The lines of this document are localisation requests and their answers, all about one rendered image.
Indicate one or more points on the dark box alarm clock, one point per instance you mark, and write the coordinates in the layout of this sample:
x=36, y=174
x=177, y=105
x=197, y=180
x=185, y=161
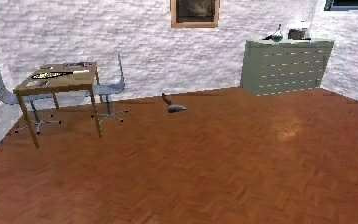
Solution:
x=297, y=34

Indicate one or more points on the grey swivel chair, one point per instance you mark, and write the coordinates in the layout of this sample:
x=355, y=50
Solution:
x=113, y=88
x=3, y=90

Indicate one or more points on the dark flat book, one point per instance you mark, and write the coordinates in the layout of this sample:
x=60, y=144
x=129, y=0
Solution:
x=76, y=64

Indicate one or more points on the grey-green chest of drawers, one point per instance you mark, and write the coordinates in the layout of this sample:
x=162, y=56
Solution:
x=284, y=66

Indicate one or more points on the wooden square table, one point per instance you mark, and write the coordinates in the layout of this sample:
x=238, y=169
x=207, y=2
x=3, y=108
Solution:
x=64, y=82

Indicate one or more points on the glass flask vase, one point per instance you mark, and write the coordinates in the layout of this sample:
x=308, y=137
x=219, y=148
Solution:
x=277, y=34

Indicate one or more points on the black tennis racket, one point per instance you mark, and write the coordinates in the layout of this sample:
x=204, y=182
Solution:
x=52, y=74

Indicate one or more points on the grey flat book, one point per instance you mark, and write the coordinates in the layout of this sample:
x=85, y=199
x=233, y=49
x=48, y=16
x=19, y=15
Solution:
x=37, y=83

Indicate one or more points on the dark window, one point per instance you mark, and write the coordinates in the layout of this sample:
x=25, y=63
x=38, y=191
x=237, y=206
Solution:
x=348, y=4

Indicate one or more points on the wooden framed wall picture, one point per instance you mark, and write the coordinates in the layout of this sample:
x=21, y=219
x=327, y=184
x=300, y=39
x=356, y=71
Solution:
x=194, y=12

